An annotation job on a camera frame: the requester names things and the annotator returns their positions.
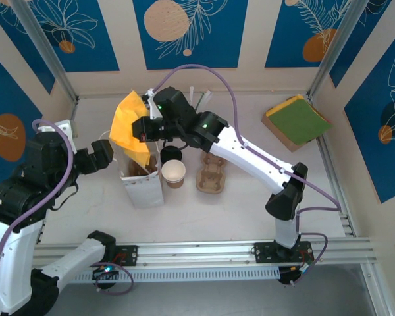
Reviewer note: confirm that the stack of napkins on box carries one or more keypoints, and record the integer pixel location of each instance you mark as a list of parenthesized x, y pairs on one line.
[(283, 141)]

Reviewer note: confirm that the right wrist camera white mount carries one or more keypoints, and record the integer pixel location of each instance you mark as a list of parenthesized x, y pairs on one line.
[(153, 108)]

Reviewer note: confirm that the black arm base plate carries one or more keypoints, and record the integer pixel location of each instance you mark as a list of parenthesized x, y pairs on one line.
[(128, 255), (263, 251)]

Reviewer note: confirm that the white wrapped straw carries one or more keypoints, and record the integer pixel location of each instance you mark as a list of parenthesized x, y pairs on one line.
[(192, 92), (208, 97)]

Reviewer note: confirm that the aluminium frame post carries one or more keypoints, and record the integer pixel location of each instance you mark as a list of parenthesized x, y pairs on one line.
[(332, 49), (46, 49)]

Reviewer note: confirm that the aluminium mounting rail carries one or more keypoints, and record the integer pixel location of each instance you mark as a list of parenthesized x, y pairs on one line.
[(197, 251)]

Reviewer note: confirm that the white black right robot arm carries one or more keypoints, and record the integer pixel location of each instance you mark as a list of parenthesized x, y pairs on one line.
[(250, 154)]

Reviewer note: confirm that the brown paper coffee cup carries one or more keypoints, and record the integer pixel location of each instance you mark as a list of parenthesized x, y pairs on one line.
[(173, 169), (175, 185)]

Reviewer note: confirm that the black plastic cup lid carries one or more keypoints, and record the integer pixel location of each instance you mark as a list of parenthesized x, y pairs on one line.
[(171, 154)]

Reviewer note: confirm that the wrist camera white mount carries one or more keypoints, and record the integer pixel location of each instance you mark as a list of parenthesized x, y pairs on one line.
[(64, 131), (153, 108)]

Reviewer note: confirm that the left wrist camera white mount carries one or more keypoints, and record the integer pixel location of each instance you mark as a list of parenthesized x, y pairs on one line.
[(64, 131)]

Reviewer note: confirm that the brown pulp cup carrier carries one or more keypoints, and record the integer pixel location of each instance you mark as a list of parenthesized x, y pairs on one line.
[(210, 177)]

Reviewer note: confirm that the green tissue paper sheet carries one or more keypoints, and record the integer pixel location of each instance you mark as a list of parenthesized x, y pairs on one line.
[(299, 123)]

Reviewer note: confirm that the green straw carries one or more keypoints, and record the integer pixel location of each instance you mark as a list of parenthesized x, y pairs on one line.
[(201, 98)]

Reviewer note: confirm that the yellow tissue paper sheet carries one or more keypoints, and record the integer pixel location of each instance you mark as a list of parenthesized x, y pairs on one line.
[(296, 98), (125, 121)]

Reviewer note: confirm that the white cartoon animal paper bag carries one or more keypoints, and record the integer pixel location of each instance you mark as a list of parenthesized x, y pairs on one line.
[(145, 194)]

